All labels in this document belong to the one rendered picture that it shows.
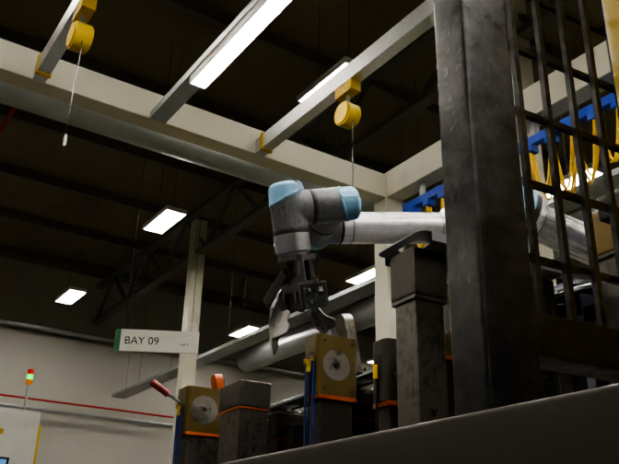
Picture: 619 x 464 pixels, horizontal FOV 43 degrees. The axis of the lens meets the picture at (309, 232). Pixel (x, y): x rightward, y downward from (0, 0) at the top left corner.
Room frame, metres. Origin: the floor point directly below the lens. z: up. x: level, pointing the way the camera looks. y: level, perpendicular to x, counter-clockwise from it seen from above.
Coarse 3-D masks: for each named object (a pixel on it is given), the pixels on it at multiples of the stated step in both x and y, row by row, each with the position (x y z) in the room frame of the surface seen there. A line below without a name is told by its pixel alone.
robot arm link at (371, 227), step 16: (352, 224) 1.61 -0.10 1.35; (368, 224) 1.62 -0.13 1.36; (384, 224) 1.63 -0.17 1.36; (400, 224) 1.64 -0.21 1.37; (416, 224) 1.65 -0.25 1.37; (432, 224) 1.66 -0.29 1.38; (320, 240) 1.62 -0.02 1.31; (336, 240) 1.63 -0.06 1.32; (352, 240) 1.64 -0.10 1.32; (368, 240) 1.65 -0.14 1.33; (384, 240) 1.66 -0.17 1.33; (416, 240) 1.67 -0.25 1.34
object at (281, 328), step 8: (280, 312) 1.54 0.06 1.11; (288, 312) 1.53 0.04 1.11; (280, 320) 1.54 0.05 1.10; (272, 328) 1.54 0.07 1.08; (280, 328) 1.53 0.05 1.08; (288, 328) 1.51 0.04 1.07; (272, 336) 1.54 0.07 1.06; (280, 336) 1.53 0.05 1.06; (272, 344) 1.54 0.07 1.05; (272, 352) 1.55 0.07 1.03
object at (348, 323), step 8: (336, 320) 1.51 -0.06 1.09; (344, 320) 1.48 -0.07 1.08; (352, 320) 1.49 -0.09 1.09; (336, 328) 1.51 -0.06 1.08; (344, 328) 1.49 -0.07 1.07; (352, 328) 1.49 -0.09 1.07; (344, 336) 1.50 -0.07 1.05; (352, 336) 1.49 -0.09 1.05; (360, 360) 1.50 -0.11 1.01; (360, 368) 1.50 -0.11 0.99
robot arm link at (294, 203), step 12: (288, 180) 1.44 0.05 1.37; (276, 192) 1.45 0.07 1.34; (288, 192) 1.44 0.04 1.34; (300, 192) 1.46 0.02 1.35; (276, 204) 1.46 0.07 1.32; (288, 204) 1.45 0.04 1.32; (300, 204) 1.46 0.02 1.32; (312, 204) 1.46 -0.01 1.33; (276, 216) 1.47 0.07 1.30; (288, 216) 1.46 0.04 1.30; (300, 216) 1.47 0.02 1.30; (312, 216) 1.48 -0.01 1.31; (276, 228) 1.48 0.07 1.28; (288, 228) 1.47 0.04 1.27; (300, 228) 1.47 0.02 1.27
